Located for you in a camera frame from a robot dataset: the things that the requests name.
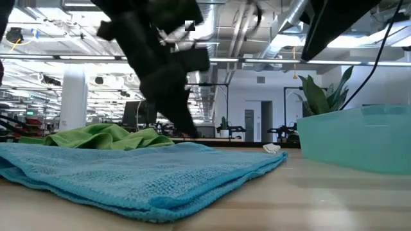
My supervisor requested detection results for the black hanging cable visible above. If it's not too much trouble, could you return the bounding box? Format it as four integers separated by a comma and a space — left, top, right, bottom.
339, 0, 404, 110

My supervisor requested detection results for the LED light bar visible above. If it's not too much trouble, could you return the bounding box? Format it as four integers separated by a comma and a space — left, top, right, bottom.
0, 54, 411, 67

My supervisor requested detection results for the black background station frame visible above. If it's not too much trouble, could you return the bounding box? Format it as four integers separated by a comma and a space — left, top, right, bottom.
283, 86, 304, 142

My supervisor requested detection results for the teal translucent plastic basket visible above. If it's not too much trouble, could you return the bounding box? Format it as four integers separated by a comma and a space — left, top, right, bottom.
295, 104, 411, 176

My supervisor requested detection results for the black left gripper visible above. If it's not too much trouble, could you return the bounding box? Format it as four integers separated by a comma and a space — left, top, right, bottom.
91, 0, 211, 137

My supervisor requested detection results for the blue microfiber towel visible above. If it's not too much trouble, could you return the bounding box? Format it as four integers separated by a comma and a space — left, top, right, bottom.
0, 141, 288, 224

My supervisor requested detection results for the green microfiber towel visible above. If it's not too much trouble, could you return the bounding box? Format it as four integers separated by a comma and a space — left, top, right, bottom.
18, 123, 176, 151

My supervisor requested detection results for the black background monitor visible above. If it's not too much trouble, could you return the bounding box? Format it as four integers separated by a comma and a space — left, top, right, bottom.
121, 101, 158, 128

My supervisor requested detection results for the small cactus in white pot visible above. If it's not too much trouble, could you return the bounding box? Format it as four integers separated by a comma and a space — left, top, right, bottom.
219, 115, 230, 139

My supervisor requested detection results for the white pillar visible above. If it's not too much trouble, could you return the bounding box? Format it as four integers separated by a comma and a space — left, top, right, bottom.
58, 65, 89, 132

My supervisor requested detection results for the grey door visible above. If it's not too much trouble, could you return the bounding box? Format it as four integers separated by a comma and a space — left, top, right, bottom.
244, 108, 255, 142

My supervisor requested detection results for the red cart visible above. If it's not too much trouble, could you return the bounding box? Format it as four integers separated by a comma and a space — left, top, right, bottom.
12, 117, 44, 138

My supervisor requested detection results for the silver ceiling duct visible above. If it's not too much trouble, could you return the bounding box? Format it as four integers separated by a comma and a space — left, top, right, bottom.
256, 0, 311, 60

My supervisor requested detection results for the snake plant in white pot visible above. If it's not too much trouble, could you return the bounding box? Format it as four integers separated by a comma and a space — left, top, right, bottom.
293, 65, 354, 116

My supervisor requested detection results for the black aluminium table frame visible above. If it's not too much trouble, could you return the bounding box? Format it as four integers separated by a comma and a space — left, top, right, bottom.
170, 137, 301, 149

